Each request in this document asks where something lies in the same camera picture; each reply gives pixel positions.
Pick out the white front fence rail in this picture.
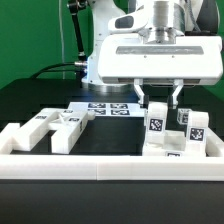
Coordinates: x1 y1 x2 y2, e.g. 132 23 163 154
0 155 224 181

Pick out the white right fence rail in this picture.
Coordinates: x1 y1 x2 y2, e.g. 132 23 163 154
206 129 224 157

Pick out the white tag sheet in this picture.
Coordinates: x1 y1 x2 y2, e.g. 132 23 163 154
68 102 145 117

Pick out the white chair seat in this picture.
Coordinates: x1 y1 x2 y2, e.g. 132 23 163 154
142 130 199 157

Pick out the black camera stand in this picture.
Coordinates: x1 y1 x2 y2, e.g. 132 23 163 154
67 0 88 61

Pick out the white left fence rail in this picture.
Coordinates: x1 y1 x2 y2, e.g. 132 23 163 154
0 123 20 155

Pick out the tagged white cube right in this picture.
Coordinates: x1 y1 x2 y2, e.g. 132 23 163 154
177 108 190 125

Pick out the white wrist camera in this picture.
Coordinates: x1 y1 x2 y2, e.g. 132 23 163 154
108 10 149 34

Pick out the black cable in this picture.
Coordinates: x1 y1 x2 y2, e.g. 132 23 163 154
29 61 88 80

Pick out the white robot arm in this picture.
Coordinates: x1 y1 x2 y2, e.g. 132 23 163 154
87 0 223 105

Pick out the white chair back frame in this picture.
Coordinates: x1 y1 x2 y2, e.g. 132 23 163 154
13 108 96 154

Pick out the white fence rail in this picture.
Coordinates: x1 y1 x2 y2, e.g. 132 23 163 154
0 123 20 155
206 129 224 157
0 155 224 181

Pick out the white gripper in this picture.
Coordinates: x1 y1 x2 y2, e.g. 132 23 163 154
98 34 223 109

